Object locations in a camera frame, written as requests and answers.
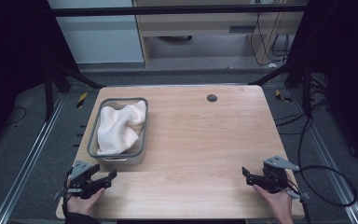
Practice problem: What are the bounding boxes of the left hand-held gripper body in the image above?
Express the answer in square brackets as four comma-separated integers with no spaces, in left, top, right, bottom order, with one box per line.
[53,160,104,200]

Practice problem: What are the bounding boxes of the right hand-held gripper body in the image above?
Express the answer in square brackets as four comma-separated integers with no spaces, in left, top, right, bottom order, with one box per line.
[262,155,310,201]

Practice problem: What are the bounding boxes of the person's left hand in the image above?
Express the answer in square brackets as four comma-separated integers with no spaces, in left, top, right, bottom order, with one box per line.
[65,178,106,218]

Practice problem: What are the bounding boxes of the person's right hand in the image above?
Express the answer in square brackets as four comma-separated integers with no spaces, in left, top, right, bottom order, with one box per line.
[252,173,295,224]

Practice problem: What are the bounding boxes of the grey plastic basket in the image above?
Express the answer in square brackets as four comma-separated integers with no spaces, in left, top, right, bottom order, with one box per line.
[87,97,149,166]

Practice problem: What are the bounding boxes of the white towel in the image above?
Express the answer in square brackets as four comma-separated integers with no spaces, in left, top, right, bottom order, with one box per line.
[96,100,147,156]

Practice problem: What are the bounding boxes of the yellow black tape marker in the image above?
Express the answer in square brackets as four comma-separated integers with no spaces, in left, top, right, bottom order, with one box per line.
[275,89,294,104]
[76,91,89,109]

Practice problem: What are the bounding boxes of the black metal stand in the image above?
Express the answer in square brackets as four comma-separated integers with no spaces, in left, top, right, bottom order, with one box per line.
[247,60,313,119]
[43,60,106,122]

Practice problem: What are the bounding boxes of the white cabinet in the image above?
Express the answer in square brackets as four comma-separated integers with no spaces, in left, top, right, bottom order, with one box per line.
[48,0,145,65]

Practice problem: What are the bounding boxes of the light wooden desk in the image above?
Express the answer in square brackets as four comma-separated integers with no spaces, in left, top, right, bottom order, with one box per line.
[131,0,309,67]

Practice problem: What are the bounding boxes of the black horizontal metal bar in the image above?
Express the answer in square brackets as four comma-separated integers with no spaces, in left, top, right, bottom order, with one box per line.
[49,4,308,18]

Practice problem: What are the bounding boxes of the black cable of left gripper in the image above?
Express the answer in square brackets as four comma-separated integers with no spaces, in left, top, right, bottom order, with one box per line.
[61,167,75,216]

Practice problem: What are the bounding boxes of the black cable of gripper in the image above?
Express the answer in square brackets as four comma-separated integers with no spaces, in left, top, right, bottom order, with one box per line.
[61,167,75,216]
[287,116,358,224]

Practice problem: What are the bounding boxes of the aluminium floor rail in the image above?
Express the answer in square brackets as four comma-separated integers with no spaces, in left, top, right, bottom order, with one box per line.
[0,92,67,224]
[292,90,358,224]

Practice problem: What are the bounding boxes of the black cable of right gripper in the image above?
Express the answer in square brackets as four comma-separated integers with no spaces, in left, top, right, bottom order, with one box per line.
[287,116,358,224]

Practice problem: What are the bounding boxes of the black hanging cables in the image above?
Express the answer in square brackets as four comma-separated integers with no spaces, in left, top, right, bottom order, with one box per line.
[249,11,291,67]

